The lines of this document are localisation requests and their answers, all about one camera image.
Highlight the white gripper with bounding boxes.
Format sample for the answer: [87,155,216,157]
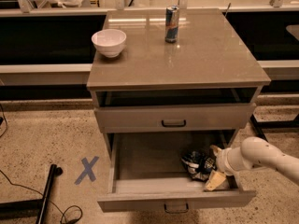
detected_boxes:
[205,145,252,191]

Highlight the blue chip bag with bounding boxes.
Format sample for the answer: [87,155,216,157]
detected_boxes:
[181,151,216,182]

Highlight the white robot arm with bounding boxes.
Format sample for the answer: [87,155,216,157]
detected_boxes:
[205,137,299,191]

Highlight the closed grey upper drawer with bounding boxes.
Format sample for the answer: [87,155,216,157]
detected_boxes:
[94,104,256,133]

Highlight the open grey lower drawer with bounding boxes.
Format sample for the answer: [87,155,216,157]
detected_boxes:
[98,130,255,214]

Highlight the grey drawer cabinet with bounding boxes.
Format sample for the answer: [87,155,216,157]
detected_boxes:
[86,8,272,161]

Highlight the black stand leg right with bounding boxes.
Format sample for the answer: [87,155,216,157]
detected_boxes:
[250,115,299,140]

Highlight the black stand leg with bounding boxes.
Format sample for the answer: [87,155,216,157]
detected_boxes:
[0,164,63,224]
[250,115,299,140]

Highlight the blue tape cross mark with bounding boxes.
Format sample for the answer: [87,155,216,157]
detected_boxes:
[75,156,99,185]

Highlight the blue silver energy drink can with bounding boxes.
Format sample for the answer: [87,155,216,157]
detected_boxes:
[164,5,179,43]

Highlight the white bowl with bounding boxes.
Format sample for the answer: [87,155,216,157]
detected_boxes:
[92,29,127,58]

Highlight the black stand leg left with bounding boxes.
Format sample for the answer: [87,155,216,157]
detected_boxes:
[0,164,63,224]

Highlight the black cable on floor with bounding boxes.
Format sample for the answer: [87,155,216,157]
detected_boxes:
[0,169,84,224]

